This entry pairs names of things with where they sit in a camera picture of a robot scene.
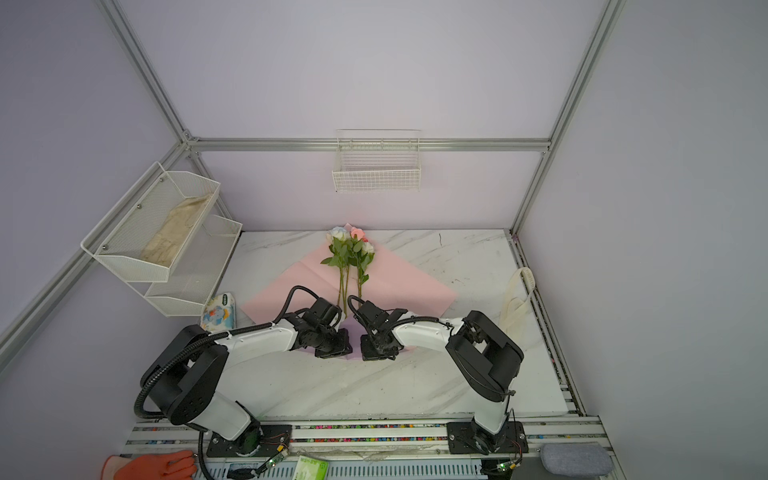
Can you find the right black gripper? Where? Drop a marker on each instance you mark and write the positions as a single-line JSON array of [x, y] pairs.
[[367, 355]]

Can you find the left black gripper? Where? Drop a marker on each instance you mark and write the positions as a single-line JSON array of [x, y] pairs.
[[342, 347]]

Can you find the purple pink wrapping paper sheet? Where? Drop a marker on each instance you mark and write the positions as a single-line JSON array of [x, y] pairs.
[[263, 271]]

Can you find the white blue fake flower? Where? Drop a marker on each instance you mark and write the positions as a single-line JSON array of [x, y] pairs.
[[336, 237]]

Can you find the red pink fake rose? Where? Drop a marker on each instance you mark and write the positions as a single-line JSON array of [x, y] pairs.
[[357, 235]]

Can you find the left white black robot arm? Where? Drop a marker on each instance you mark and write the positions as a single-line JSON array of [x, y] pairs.
[[181, 385]]

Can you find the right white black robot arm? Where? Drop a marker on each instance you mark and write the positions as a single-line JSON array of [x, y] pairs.
[[487, 358]]

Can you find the green white label card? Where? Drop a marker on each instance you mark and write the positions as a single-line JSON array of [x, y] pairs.
[[308, 468]]

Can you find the colourful tissue pack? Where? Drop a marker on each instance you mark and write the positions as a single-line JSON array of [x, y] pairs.
[[219, 314]]

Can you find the cream ribbon strip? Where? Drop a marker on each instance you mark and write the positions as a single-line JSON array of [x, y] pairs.
[[516, 303]]

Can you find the lower white mesh shelf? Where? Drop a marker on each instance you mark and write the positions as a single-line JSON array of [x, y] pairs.
[[199, 270]]

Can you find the white mesh shelf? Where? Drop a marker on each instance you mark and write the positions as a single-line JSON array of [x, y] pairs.
[[199, 270], [118, 240]]

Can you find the beige cloth in shelf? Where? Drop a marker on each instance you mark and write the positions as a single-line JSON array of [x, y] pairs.
[[165, 245]]

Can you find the orange rubber glove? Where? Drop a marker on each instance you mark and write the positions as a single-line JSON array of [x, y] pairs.
[[178, 465]]

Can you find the upper white mesh shelf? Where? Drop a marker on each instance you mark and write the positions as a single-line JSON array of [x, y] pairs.
[[118, 240]]

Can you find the grey foam pad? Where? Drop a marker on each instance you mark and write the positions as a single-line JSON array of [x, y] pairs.
[[576, 460]]

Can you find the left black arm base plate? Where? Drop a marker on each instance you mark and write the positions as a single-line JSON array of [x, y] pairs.
[[260, 444]]

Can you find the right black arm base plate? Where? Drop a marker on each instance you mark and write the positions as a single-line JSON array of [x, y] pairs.
[[470, 438]]

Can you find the white wire wall basket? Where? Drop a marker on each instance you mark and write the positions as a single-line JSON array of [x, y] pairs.
[[377, 161]]

